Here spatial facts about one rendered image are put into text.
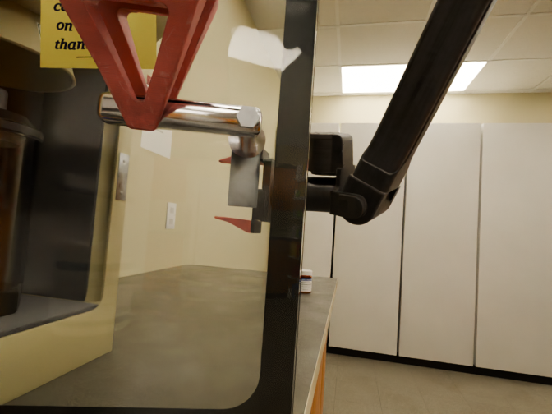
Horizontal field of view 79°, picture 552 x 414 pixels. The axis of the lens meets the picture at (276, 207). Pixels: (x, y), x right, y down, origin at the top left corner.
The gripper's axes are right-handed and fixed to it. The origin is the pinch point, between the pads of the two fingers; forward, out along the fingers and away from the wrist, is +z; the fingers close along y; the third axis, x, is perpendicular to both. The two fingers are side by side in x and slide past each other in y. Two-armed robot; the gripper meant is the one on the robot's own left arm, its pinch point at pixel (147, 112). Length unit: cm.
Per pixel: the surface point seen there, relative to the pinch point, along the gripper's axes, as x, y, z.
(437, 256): 180, -230, 134
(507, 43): 194, -253, -40
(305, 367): 16.7, -16.0, 36.5
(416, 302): 166, -216, 174
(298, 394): 14.4, -8.8, 33.0
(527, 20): 185, -227, -52
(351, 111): 115, -356, 30
